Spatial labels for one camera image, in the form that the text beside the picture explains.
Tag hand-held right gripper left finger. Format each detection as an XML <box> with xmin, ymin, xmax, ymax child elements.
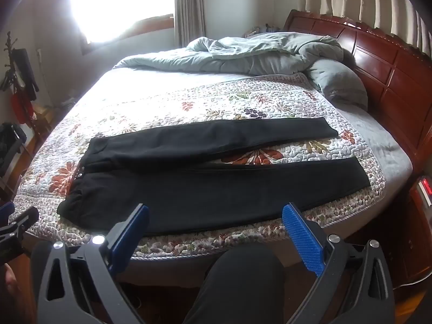
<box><xmin>31</xmin><ymin>203</ymin><xmax>151</xmax><ymax>324</ymax></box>

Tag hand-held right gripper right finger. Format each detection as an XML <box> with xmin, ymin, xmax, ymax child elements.
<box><xmin>282</xmin><ymin>203</ymin><xmax>395</xmax><ymax>324</ymax></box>

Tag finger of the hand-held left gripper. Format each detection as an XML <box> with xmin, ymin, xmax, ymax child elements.
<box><xmin>0</xmin><ymin>202</ymin><xmax>16</xmax><ymax>223</ymax></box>
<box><xmin>0</xmin><ymin>207</ymin><xmax>40</xmax><ymax>244</ymax></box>

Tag black pants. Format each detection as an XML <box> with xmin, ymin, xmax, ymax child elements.
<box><xmin>57</xmin><ymin>116</ymin><xmax>371</xmax><ymax>235</ymax></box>

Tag dark chair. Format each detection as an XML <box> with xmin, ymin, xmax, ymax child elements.
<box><xmin>0</xmin><ymin>121</ymin><xmax>28</xmax><ymax>190</ymax></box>

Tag person's leg in black trousers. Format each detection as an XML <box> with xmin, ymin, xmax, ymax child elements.
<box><xmin>182</xmin><ymin>243</ymin><xmax>286</xmax><ymax>324</ymax></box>

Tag wooden bedside table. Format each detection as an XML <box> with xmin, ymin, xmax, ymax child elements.
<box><xmin>401</xmin><ymin>175</ymin><xmax>432</xmax><ymax>284</ymax></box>

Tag floral quilted bedspread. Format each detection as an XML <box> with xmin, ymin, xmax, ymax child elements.
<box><xmin>15</xmin><ymin>72</ymin><xmax>387</xmax><ymax>259</ymax></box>

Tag coat rack with clothes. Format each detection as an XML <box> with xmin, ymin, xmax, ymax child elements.
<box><xmin>0</xmin><ymin>31</ymin><xmax>39</xmax><ymax>125</ymax></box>

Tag grey pillow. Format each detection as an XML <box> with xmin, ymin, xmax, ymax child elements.
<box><xmin>305</xmin><ymin>59</ymin><xmax>368</xmax><ymax>110</ymax></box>

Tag grey duvet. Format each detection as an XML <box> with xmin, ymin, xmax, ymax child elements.
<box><xmin>113</xmin><ymin>32</ymin><xmax>345</xmax><ymax>76</ymax></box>

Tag red-brown wooden headboard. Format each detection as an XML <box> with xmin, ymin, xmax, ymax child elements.
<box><xmin>283</xmin><ymin>9</ymin><xmax>432</xmax><ymax>173</ymax></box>

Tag bright window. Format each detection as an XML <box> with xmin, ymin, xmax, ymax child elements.
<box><xmin>69</xmin><ymin>0</ymin><xmax>176</xmax><ymax>44</ymax></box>

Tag beige window curtain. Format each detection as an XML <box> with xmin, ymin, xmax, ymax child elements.
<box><xmin>174</xmin><ymin>0</ymin><xmax>206</xmax><ymax>48</ymax></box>

